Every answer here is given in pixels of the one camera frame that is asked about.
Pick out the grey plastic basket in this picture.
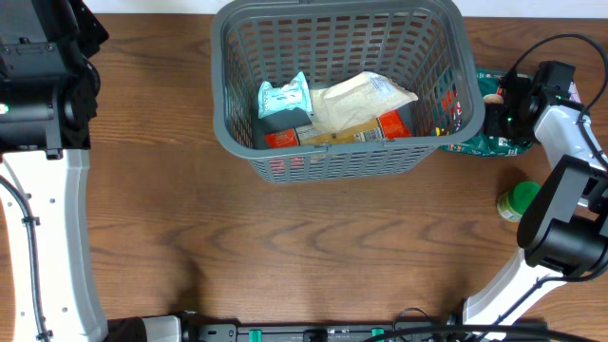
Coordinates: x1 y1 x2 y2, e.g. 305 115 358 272
210 0 485 183

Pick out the beige paper pouch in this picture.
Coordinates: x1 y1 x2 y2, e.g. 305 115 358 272
310 71 418 133

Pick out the right black cable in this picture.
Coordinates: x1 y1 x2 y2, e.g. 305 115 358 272
503 32 608 172

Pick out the light blue wipes packet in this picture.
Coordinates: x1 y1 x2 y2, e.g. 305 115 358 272
257 71 314 119

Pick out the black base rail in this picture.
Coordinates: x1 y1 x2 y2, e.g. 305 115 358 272
182 320 550 342

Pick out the green lid jar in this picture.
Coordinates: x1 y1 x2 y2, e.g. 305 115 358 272
496 181 541 222

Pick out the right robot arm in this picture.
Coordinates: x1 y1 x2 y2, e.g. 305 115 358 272
458 63 607 341

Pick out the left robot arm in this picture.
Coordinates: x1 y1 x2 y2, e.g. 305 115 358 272
1 0 182 341

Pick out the orange pasta package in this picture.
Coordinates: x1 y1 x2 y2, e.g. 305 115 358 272
265 110 411 149

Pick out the tissue pack multipack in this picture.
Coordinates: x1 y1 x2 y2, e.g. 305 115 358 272
568 82 581 104

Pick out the green coffee bag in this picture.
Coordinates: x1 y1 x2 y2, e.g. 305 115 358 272
439 67 533 158

